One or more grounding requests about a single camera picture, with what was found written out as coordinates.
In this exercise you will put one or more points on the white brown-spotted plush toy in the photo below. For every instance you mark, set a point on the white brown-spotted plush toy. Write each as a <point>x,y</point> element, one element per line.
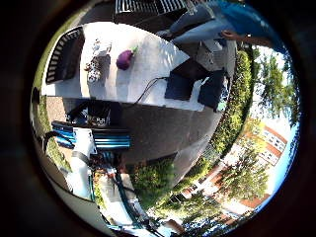
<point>94,70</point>

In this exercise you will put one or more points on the black equipment box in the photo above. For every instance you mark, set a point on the black equipment box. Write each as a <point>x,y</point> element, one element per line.
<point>94,113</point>

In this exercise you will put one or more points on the black plastic lattice basket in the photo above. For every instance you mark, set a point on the black plastic lattice basket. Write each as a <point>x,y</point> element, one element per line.
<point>64,56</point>

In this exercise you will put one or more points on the red brick building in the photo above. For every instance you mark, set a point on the red brick building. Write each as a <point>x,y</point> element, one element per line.
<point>270,141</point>

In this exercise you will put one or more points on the metal mesh chair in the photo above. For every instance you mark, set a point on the metal mesh chair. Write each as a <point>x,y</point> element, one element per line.
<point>148,5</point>

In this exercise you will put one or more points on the person in blue shirt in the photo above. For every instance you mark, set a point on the person in blue shirt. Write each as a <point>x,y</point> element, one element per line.
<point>210,23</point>

